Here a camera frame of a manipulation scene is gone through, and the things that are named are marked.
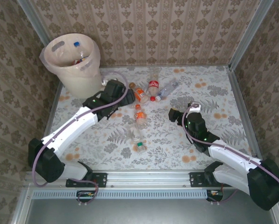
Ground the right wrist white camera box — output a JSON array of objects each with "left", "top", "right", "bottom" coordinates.
[{"left": 188, "top": 103, "right": 202, "bottom": 115}]

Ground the small bottle green cap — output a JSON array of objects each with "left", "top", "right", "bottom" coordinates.
[{"left": 136, "top": 141, "right": 146, "bottom": 154}]

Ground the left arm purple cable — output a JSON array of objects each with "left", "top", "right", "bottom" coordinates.
[{"left": 31, "top": 71, "right": 129, "bottom": 206}]

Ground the aluminium mounting rail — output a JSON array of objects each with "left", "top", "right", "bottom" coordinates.
[{"left": 24, "top": 169, "right": 254, "bottom": 189}]

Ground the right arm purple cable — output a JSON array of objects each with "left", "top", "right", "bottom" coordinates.
[{"left": 183, "top": 104, "right": 279, "bottom": 206}]

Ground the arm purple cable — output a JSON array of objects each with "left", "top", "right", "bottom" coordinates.
[
  {"left": 183, "top": 104, "right": 279, "bottom": 206},
  {"left": 31, "top": 71, "right": 129, "bottom": 206}
]

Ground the orange label bottle brown cap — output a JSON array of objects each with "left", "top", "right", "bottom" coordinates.
[{"left": 129, "top": 82, "right": 150, "bottom": 104}]

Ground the aluminium frame post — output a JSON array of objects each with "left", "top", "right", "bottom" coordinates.
[
  {"left": 16, "top": 0, "right": 52, "bottom": 46},
  {"left": 228, "top": 0, "right": 275, "bottom": 70}
]

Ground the grey metal panel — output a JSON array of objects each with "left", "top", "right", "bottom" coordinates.
[{"left": 12, "top": 188, "right": 279, "bottom": 224}]

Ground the red label cola bottle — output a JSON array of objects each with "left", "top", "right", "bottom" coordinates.
[{"left": 147, "top": 67, "right": 159, "bottom": 101}]

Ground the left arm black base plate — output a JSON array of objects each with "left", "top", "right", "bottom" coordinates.
[{"left": 65, "top": 172, "right": 107, "bottom": 189}]

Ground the crushed clear bottle white cap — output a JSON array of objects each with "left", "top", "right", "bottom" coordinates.
[{"left": 156, "top": 78, "right": 179, "bottom": 100}]

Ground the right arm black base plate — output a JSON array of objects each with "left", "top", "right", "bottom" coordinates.
[{"left": 189, "top": 172, "right": 224, "bottom": 189}]

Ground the floral patterned table cover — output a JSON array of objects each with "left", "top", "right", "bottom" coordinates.
[{"left": 40, "top": 66, "right": 263, "bottom": 171}]

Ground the clear unlabelled plastic bottle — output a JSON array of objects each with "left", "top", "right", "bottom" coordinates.
[{"left": 127, "top": 123, "right": 143, "bottom": 143}]

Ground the black cable connector box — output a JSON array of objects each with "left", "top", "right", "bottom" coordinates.
[
  {"left": 206, "top": 190, "right": 224, "bottom": 203},
  {"left": 76, "top": 190, "right": 96, "bottom": 203}
]

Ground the white plastic waste bin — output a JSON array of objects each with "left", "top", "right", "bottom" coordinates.
[{"left": 43, "top": 33, "right": 105, "bottom": 99}]

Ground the grey slotted cable duct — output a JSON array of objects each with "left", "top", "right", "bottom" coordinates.
[{"left": 32, "top": 189, "right": 210, "bottom": 199}]

